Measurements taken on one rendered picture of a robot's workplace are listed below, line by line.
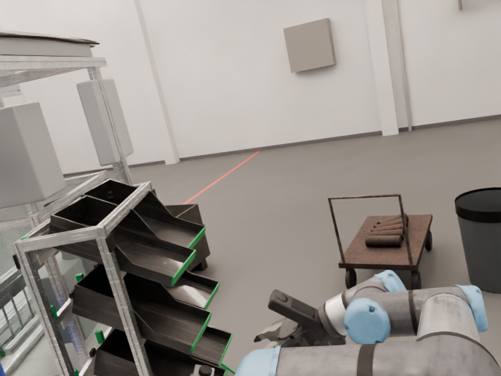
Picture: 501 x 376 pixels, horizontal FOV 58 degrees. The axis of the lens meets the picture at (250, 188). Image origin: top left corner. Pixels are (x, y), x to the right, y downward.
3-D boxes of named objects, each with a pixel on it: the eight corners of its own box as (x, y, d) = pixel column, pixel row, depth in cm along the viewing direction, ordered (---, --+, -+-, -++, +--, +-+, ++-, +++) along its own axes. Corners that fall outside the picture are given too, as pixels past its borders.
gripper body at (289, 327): (297, 372, 93) (347, 349, 89) (273, 340, 92) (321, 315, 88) (301, 349, 100) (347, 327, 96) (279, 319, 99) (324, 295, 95)
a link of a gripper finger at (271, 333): (265, 356, 104) (294, 351, 98) (250, 337, 103) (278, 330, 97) (272, 347, 106) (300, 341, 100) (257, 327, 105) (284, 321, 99)
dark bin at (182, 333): (210, 320, 107) (216, 294, 104) (191, 356, 95) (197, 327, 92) (103, 283, 111) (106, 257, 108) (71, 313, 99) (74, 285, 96)
